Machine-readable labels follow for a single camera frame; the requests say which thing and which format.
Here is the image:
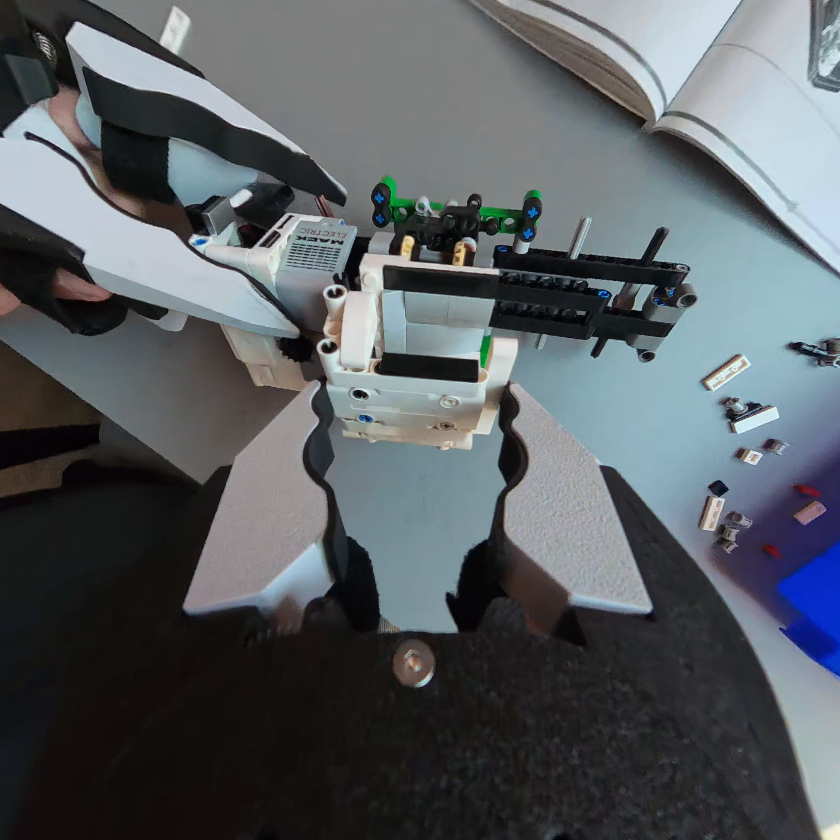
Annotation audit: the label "open instruction booklet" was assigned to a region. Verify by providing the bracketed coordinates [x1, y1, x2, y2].
[469, 0, 840, 273]

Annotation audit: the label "person's left hand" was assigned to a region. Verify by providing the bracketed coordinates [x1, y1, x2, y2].
[0, 91, 173, 317]

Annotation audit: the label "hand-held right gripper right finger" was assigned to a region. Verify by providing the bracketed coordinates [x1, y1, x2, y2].
[492, 382, 655, 647]

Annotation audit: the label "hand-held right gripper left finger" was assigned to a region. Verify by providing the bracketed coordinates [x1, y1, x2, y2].
[182, 381, 349, 618]

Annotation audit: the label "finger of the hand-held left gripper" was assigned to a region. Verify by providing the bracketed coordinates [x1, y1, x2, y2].
[64, 21, 349, 207]
[0, 128, 304, 340]

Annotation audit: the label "white lego plate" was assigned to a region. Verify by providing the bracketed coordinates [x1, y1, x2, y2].
[161, 5, 193, 52]

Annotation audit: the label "blue plastic bin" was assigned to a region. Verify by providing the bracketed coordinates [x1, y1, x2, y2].
[776, 556, 840, 678]

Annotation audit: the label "scattered small lego pieces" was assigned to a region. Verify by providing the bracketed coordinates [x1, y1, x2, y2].
[697, 336, 840, 559]

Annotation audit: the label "white lego truck model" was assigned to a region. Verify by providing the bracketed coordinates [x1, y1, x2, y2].
[187, 174, 700, 454]

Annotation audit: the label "black chair leg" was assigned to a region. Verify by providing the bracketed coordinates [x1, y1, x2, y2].
[0, 423, 102, 470]

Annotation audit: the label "black lego set box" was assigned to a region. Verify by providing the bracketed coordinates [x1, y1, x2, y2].
[806, 0, 840, 86]

